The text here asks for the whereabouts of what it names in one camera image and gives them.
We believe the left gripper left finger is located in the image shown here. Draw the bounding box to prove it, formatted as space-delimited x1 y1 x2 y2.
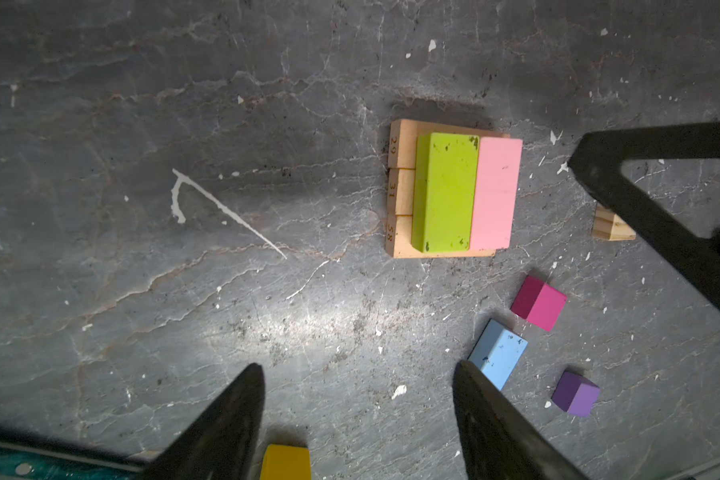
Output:
138 363 265 480

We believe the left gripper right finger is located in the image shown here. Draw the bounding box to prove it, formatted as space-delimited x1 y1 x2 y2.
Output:
452 360 586 479

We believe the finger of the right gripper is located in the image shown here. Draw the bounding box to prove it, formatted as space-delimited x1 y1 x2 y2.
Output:
568 122 720 311

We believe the yellow arch block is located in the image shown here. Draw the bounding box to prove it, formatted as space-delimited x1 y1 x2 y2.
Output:
259 444 312 480

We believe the light blue block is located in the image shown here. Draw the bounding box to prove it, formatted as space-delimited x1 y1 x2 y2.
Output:
468 319 528 390

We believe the small grooved wood block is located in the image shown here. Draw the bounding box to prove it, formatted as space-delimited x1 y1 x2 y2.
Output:
591 203 636 241

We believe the pink block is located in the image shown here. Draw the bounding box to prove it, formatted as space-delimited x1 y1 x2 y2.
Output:
470 137 523 251

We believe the lime green block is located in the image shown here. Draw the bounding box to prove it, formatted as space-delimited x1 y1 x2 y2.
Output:
411 132 479 254

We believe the natural wood block long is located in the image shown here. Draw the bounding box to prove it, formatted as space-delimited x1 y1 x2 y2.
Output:
388 119 510 170

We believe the purple cube block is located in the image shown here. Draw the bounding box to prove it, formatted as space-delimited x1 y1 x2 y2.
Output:
551 370 601 417

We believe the magenta cube block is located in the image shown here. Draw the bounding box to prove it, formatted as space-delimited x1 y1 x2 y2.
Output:
510 275 568 332

